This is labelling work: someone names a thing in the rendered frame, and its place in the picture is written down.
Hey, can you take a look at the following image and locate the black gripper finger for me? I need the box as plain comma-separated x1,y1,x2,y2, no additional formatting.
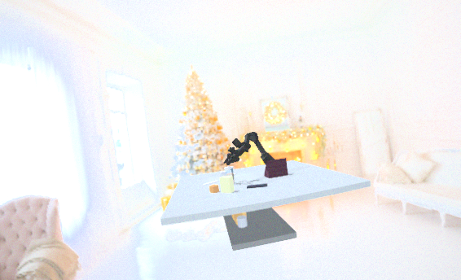
226,156,236,164
223,155,231,164

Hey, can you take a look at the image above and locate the grey flat shelf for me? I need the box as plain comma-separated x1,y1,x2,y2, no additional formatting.
223,207,297,251

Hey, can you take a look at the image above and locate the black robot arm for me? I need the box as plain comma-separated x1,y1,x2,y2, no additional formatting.
228,132,275,165

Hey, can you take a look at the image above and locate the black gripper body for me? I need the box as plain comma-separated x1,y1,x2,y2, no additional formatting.
228,149,242,162

